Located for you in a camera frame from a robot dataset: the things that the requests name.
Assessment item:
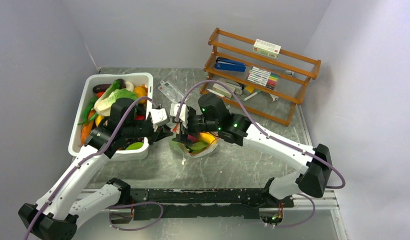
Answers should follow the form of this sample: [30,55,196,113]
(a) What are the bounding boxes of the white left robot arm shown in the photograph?
[18,98,170,240]

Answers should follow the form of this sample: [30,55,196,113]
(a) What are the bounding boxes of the white plastic bin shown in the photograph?
[68,72,154,162]

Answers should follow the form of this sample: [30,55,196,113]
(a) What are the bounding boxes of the yellow sticky note block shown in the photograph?
[243,85,255,96]

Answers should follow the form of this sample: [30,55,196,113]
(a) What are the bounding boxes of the wooden desk shelf rack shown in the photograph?
[204,27,322,126]

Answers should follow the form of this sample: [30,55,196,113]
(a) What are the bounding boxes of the white marker pen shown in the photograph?
[207,89,225,98]

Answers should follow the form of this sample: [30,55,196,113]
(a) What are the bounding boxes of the white green box top shelf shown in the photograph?
[253,39,281,59]

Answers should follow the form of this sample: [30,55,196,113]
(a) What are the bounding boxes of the white green box shelf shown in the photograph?
[253,39,281,59]
[212,83,234,99]

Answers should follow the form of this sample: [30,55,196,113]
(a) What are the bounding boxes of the white green box lower shelf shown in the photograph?
[212,83,234,99]

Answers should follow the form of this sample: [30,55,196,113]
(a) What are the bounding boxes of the orange bell pepper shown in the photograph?
[133,86,147,105]

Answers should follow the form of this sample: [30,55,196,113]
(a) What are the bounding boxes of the white mushroom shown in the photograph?
[124,81,135,92]

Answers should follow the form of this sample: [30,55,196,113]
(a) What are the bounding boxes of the green chili pepper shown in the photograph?
[77,96,98,126]

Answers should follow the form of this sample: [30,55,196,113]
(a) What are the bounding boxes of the green romaine lettuce leaf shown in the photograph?
[169,140,209,155]

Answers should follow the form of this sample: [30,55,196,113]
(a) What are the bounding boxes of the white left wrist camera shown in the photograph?
[150,108,170,130]

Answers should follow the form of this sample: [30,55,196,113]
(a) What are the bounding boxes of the blue stapler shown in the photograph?
[214,57,246,73]

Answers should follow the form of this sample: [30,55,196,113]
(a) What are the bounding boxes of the white correction tape dispenser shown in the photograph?
[226,82,243,95]

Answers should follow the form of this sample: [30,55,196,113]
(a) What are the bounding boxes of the orange carrot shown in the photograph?
[80,110,96,145]

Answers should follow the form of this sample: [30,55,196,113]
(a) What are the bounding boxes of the purple sweet potato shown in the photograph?
[187,134,197,143]

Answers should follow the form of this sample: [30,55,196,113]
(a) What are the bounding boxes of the yellow banana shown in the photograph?
[197,132,218,145]

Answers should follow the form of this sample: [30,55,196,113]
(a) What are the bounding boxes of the clear zip top bag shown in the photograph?
[169,132,220,158]

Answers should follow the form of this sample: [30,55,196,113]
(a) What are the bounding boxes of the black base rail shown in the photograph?
[107,178,294,221]

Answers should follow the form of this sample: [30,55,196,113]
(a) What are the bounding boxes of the coloured marker set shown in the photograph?
[247,66,279,90]

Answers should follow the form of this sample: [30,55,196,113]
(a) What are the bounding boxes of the green white cabbage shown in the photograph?
[94,88,137,117]

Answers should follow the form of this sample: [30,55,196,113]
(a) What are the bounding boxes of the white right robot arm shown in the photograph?
[171,93,332,207]

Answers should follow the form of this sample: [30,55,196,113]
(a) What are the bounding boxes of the dark eggplant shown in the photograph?
[92,78,126,94]

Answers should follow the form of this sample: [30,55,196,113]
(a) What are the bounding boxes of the packaged protractor ruler set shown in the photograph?
[158,80,184,103]

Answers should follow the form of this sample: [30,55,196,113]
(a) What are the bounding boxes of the green capped marker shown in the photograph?
[242,90,261,102]

